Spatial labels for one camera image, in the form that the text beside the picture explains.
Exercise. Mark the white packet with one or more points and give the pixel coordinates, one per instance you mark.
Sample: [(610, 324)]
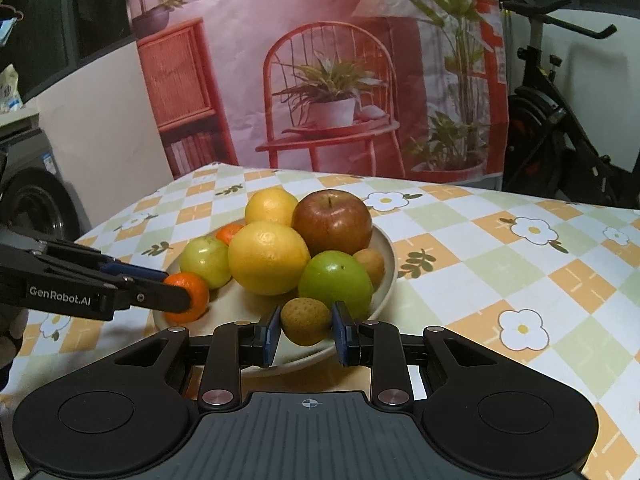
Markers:
[(9, 90)]

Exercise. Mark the brown longan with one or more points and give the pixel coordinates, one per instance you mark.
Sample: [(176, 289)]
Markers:
[(306, 321), (371, 264)]

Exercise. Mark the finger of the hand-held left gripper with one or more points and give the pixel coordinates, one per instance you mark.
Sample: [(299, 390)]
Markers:
[(130, 270), (160, 295)]

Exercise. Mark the yellow lemon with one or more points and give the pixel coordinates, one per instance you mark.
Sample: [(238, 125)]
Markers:
[(269, 259), (271, 206)]

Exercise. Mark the green apple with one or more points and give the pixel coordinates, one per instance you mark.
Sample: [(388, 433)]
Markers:
[(206, 261), (336, 282)]

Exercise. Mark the checkered floral tablecloth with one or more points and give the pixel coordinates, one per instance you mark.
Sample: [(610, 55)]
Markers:
[(500, 285)]

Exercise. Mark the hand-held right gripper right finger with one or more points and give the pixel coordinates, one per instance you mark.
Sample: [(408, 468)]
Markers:
[(340, 335)]

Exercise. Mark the pink printed wall tapestry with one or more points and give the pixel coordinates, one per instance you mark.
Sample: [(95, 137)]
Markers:
[(310, 10)]

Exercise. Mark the grey washing machine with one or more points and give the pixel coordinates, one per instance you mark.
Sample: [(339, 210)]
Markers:
[(35, 185)]

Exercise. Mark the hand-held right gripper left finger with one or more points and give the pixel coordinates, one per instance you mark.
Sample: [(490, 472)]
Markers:
[(272, 335)]

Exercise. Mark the red apple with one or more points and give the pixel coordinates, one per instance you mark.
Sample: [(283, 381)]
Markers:
[(332, 222)]

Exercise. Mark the dark window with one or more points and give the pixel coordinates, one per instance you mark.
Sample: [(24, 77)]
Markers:
[(75, 0)]

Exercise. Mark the black exercise bike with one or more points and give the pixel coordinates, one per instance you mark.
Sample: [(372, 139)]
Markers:
[(550, 135)]

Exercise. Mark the tangerine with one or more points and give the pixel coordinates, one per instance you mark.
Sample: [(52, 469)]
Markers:
[(192, 302), (230, 234)]

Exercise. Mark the beige round plate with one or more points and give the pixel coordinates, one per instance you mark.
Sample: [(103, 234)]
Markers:
[(387, 265)]

